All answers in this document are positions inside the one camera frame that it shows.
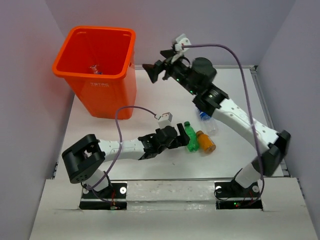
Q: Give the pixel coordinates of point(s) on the orange plastic bin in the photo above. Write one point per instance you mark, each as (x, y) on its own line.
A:
(113, 48)

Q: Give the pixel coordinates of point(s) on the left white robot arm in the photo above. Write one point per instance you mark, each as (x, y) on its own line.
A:
(83, 159)

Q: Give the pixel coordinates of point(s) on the blue label bottle blue cap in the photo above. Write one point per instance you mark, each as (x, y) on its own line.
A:
(95, 69)

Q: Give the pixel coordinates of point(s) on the clear bottle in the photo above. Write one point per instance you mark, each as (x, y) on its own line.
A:
(208, 123)

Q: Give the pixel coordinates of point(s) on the orange bottle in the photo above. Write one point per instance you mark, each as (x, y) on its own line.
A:
(205, 143)

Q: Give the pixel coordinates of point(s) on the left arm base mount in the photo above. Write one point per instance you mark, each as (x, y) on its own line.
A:
(113, 198)

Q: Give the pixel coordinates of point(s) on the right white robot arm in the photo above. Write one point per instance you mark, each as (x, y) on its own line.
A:
(273, 146)

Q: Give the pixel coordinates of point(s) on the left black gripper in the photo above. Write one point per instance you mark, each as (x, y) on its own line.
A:
(184, 139)

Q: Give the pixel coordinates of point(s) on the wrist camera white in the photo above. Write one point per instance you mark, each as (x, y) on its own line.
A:
(178, 46)
(164, 119)

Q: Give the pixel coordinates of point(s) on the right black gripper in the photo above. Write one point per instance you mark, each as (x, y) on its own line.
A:
(153, 70)

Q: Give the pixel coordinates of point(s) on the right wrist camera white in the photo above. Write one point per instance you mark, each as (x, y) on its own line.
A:
(178, 46)

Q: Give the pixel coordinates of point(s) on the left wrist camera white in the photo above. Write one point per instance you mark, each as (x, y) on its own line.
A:
(164, 119)

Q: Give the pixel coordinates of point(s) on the green plastic bottle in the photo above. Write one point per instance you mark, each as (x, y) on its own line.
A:
(193, 144)

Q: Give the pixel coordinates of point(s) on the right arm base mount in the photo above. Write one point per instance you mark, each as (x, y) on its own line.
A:
(237, 199)

